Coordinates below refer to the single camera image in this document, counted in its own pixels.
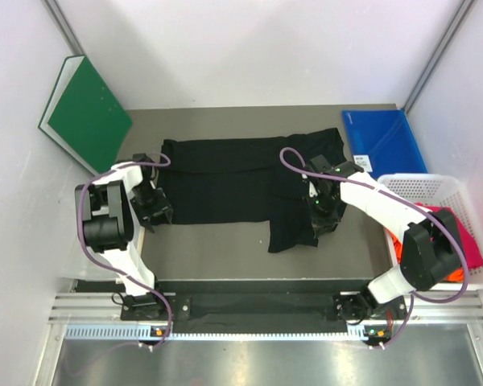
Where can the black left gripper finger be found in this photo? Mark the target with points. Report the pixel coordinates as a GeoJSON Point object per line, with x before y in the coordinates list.
{"type": "Point", "coordinates": [148, 226]}
{"type": "Point", "coordinates": [168, 213]}

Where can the pink t shirt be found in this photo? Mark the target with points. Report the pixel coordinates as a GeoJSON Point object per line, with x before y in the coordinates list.
{"type": "Point", "coordinates": [470, 246]}

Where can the aluminium frame rail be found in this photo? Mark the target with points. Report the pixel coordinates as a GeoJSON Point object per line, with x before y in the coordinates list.
{"type": "Point", "coordinates": [96, 316]}

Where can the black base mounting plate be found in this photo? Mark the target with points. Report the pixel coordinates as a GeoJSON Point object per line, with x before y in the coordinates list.
{"type": "Point", "coordinates": [243, 314]}

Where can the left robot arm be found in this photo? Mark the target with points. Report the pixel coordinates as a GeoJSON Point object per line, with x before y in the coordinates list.
{"type": "Point", "coordinates": [110, 208]}

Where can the orange t shirt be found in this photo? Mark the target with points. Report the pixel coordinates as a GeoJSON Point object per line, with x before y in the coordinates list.
{"type": "Point", "coordinates": [456, 276]}

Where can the clear plastic bin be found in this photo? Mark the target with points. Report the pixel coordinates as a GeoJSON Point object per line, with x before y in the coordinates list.
{"type": "Point", "coordinates": [76, 264]}

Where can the green binder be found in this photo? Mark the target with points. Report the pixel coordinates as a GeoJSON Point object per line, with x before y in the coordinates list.
{"type": "Point", "coordinates": [84, 117]}

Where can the blue folder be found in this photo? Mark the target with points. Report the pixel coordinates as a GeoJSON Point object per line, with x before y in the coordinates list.
{"type": "Point", "coordinates": [382, 142]}

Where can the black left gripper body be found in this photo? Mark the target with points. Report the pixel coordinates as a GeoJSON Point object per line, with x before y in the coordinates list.
{"type": "Point", "coordinates": [148, 202]}

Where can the black t shirt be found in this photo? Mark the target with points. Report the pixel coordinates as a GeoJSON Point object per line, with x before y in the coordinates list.
{"type": "Point", "coordinates": [224, 181]}

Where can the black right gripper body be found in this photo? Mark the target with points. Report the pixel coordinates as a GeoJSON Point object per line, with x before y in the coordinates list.
{"type": "Point", "coordinates": [323, 211]}

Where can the white perforated basket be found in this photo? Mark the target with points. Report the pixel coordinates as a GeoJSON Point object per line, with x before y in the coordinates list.
{"type": "Point", "coordinates": [441, 191]}

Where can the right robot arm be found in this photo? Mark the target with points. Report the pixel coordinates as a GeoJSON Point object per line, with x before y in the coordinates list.
{"type": "Point", "coordinates": [431, 244]}

